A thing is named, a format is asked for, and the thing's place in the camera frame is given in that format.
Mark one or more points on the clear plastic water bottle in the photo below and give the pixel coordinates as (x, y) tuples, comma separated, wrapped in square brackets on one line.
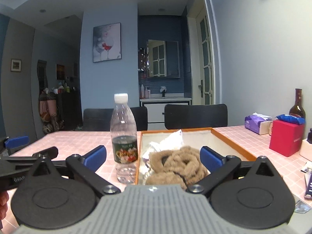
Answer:
[(124, 140)]

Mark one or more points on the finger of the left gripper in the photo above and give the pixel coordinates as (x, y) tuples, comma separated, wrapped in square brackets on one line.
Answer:
[(16, 142), (14, 163)]

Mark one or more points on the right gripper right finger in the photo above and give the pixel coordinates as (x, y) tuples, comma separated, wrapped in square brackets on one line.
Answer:
[(222, 169)]

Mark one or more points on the brown plush towel toy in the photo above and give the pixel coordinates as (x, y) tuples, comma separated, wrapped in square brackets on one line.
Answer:
[(181, 167)]

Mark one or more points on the person's left hand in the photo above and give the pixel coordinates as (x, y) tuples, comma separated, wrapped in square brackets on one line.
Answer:
[(4, 197)]

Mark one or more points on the white sachet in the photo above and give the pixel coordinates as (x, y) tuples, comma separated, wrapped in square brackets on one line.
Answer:
[(157, 142)]

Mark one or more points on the black chair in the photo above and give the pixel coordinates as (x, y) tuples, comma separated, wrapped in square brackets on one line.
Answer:
[(99, 119), (195, 116)]

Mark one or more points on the hanging bags on rack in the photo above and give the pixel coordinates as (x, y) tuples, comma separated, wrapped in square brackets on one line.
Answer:
[(49, 112)]

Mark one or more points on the white panelled door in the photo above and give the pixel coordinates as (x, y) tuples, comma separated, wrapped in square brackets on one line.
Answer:
[(203, 78)]

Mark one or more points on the orange storage box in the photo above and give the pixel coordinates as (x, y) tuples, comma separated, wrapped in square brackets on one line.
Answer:
[(214, 138)]

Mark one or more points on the purple tissue pack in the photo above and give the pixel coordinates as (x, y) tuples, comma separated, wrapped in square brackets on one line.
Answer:
[(258, 123)]

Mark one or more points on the wall mirror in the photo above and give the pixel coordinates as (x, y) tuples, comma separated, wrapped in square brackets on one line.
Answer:
[(163, 59)]

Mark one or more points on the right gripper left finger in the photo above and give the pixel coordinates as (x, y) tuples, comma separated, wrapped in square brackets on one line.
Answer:
[(84, 170)]

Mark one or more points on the wine glass wall picture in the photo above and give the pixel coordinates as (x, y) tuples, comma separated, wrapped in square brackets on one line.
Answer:
[(107, 42)]

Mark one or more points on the black chair left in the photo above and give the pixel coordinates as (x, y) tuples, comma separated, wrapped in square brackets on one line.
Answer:
[(99, 119)]

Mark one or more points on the blue packet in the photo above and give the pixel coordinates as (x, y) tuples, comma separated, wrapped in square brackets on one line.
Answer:
[(291, 119)]

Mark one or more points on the pink checked tablecloth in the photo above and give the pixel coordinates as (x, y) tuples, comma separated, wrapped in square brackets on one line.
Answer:
[(263, 201)]

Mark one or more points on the small framed picture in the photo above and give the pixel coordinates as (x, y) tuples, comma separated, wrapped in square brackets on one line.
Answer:
[(16, 65)]

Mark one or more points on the red box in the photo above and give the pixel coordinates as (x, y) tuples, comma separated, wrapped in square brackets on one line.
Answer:
[(286, 138)]

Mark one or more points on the dark glass bottle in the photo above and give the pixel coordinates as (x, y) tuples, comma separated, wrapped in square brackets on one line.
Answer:
[(297, 109)]

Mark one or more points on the black chair right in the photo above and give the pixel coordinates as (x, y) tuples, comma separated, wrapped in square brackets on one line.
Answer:
[(195, 116)]

